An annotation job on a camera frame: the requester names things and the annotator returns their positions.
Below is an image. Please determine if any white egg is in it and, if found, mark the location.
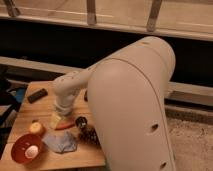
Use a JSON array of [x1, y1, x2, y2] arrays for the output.
[[25, 145, 38, 159]]

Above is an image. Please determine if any blue grey cloth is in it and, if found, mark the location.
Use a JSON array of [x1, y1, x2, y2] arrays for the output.
[[42, 132, 77, 154]]

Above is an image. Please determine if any black chair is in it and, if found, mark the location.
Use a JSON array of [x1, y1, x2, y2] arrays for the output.
[[0, 65, 26, 158]]

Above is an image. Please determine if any red chili pepper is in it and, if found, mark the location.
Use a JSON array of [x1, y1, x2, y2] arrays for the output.
[[55, 122, 75, 130]]

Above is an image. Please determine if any small dark cube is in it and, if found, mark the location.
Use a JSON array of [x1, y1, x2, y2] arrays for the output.
[[84, 90, 88, 102]]

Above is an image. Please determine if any yellow round fruit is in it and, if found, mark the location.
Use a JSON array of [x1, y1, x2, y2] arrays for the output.
[[29, 122, 45, 135]]

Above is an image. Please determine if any black rectangular block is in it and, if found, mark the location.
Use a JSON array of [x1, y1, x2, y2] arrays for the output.
[[27, 89, 48, 103]]

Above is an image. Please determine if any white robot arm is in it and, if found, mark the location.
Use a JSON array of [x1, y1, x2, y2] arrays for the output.
[[53, 36, 176, 171]]

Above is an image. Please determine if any red bowl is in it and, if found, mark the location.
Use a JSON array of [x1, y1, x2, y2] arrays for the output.
[[11, 134, 43, 164]]

